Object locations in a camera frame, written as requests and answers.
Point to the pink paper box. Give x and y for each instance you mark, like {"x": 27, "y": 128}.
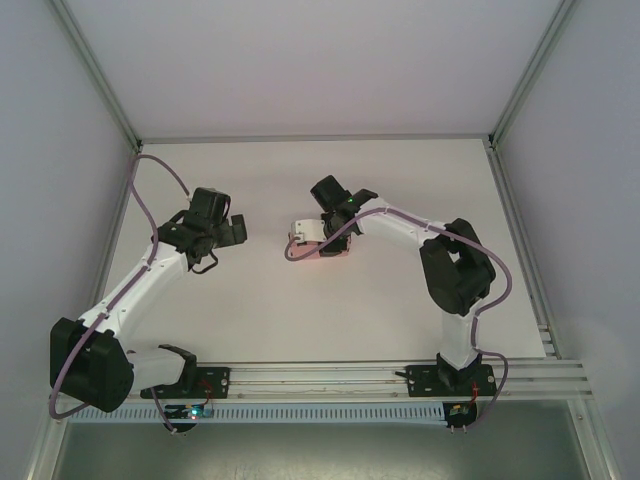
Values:
{"x": 306, "y": 251}

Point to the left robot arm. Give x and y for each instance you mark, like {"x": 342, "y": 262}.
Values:
{"x": 135, "y": 290}

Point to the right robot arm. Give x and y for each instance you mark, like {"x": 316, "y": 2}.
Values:
{"x": 400, "y": 225}

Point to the aluminium back strip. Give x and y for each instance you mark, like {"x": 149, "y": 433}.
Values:
{"x": 315, "y": 138}

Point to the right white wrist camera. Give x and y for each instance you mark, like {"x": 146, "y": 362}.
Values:
{"x": 310, "y": 230}

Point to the aluminium side rail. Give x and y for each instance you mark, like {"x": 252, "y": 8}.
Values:
{"x": 511, "y": 200}
{"x": 111, "y": 250}

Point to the aluminium mounting rail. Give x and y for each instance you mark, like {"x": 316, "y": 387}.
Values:
{"x": 310, "y": 382}

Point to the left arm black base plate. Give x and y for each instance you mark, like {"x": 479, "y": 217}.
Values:
{"x": 220, "y": 380}

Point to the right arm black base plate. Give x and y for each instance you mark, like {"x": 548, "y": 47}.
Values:
{"x": 420, "y": 382}

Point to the aluminium frame post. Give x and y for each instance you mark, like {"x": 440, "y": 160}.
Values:
{"x": 101, "y": 75}
{"x": 526, "y": 75}

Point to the aluminium frame leg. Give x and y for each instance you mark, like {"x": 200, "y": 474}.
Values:
{"x": 596, "y": 445}
{"x": 46, "y": 445}

